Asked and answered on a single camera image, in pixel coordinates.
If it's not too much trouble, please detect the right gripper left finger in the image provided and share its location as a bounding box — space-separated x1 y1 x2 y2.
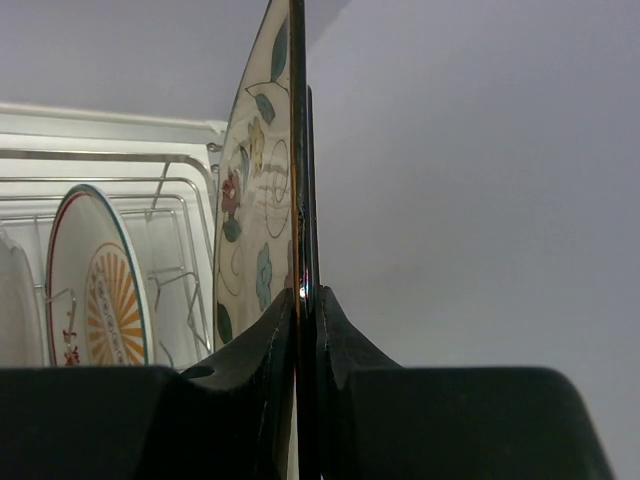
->
1 289 295 479

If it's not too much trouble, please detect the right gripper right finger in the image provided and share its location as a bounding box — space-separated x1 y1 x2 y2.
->
316 288 614 479

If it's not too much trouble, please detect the white orange sunburst round plate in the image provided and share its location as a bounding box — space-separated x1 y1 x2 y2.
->
45 184 155 367

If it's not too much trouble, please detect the square cream flower plate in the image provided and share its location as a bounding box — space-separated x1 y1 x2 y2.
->
213 1 313 344

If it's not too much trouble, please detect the teal and red round plate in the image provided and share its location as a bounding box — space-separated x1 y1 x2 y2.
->
1 230 45 367

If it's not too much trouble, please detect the metal wire dish rack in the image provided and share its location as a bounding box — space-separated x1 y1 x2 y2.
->
1 148 215 371

